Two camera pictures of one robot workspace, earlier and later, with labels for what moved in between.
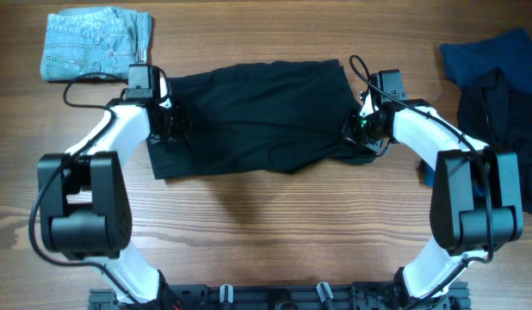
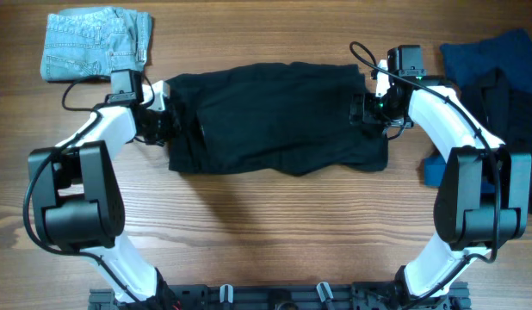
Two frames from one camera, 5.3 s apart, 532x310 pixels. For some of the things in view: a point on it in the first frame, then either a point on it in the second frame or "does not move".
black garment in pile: x=501 y=114 does not move
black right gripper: x=349 y=133 → x=368 y=115
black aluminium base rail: x=341 y=296 does not move
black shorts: x=260 y=118 does not move
